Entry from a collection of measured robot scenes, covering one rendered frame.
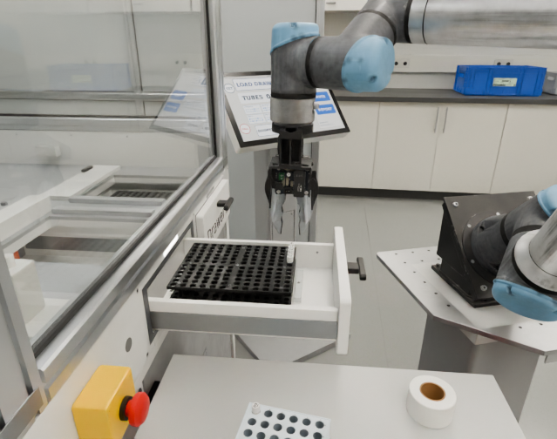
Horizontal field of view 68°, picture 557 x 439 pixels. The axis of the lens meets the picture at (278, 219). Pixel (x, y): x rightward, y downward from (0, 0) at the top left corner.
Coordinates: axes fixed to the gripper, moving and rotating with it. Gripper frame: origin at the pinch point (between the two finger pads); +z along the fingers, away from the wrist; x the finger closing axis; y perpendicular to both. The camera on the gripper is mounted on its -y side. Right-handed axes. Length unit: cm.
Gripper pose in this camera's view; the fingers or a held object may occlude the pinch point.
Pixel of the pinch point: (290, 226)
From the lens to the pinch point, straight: 79.8
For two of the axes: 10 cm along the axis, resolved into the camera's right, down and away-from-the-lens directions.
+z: -0.1, 9.2, 3.9
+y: -0.9, 3.9, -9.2
